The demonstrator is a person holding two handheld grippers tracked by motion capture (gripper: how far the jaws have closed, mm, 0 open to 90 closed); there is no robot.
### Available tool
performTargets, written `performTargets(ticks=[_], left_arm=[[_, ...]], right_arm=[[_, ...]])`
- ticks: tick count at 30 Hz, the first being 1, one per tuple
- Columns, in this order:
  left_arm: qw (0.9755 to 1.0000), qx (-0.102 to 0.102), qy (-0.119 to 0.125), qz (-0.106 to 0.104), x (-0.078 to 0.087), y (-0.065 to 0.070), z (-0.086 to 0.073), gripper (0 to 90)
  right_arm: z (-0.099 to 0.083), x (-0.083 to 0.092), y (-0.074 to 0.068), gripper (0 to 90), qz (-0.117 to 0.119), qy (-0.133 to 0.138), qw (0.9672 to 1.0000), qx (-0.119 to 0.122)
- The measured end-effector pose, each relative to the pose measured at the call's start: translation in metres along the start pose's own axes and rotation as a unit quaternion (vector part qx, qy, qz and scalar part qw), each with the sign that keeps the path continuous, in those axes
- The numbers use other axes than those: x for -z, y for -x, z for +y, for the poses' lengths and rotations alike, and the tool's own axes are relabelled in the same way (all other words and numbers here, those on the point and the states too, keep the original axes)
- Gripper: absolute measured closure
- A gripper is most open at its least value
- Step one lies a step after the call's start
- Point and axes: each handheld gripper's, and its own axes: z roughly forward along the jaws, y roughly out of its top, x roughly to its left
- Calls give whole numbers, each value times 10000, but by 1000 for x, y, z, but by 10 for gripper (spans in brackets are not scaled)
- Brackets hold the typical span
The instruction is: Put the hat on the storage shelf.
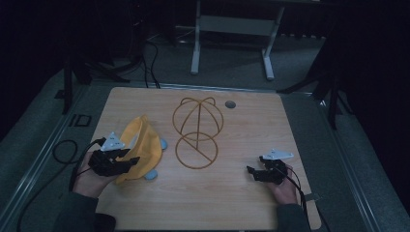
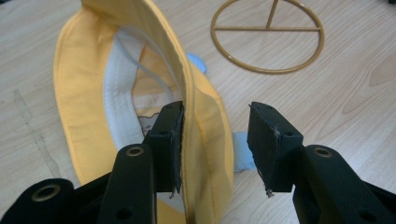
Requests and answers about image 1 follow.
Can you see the black metal stand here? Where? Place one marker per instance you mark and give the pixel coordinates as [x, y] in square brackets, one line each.
[80, 69]
[325, 83]

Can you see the black square floor marker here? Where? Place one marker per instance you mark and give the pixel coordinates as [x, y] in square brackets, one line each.
[81, 120]

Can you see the person's right hand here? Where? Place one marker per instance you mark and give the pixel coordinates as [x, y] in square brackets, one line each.
[285, 191]

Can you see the yellow hat with blue ears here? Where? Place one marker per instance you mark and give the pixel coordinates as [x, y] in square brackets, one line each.
[143, 151]

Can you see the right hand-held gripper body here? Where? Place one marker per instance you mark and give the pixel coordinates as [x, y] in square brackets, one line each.
[274, 169]

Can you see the grey round table cap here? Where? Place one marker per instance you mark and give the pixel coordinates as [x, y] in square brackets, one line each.
[230, 104]

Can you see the white desk frame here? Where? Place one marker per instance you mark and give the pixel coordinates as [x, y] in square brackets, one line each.
[233, 25]

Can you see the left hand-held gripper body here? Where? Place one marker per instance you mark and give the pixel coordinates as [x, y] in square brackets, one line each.
[102, 162]

